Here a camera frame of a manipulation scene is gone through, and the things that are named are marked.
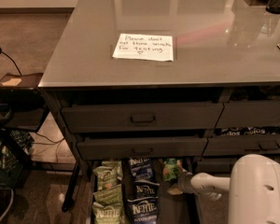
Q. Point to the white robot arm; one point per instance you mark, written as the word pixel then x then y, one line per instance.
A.
pixel 253 188

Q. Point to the green rice chip bag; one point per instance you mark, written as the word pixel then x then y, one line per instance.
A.
pixel 171 168

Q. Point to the green Kettle bag front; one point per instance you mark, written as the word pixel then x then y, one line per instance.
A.
pixel 107 214

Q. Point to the open bottom left drawer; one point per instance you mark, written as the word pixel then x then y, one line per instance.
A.
pixel 172 209

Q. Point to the black crate with snacks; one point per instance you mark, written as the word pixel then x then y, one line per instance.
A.
pixel 10 165

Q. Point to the grey cabinet with glass top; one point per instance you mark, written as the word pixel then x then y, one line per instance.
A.
pixel 192 79

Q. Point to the bottom right grey drawer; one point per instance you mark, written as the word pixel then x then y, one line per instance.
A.
pixel 219 165

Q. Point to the blue Kettle bag middle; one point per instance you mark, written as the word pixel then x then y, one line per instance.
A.
pixel 144 188

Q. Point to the white handwritten paper note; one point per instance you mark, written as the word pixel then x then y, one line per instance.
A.
pixel 145 47

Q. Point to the green Kettle bag back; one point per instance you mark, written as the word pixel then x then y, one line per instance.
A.
pixel 109 174

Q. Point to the top right grey drawer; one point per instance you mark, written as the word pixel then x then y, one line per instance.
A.
pixel 250 114

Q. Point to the dark snack bags in drawer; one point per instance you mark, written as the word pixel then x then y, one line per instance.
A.
pixel 237 131

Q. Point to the blue kettle bag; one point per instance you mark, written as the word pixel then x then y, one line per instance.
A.
pixel 141 169
pixel 144 210
pixel 144 188

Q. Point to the blue Kettle bag back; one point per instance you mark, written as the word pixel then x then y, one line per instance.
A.
pixel 141 169

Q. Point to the middle right grey drawer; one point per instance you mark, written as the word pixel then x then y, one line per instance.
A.
pixel 265 144

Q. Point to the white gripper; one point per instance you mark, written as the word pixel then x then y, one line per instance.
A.
pixel 186 183

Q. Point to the grey drawer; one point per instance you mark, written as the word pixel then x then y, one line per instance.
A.
pixel 141 117
pixel 219 165
pixel 265 144
pixel 99 149
pixel 250 114

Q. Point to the top left grey drawer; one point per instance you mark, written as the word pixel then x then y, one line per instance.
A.
pixel 141 117

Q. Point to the green kettle bag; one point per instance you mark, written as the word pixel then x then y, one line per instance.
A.
pixel 109 196
pixel 107 214
pixel 109 174

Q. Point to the green Kettle bag middle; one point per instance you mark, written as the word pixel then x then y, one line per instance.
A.
pixel 109 196

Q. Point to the black side table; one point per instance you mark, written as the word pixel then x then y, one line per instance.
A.
pixel 22 106

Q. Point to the blue Kettle bag front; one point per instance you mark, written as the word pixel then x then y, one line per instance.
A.
pixel 144 210

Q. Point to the middle left grey drawer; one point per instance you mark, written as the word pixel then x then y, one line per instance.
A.
pixel 99 149

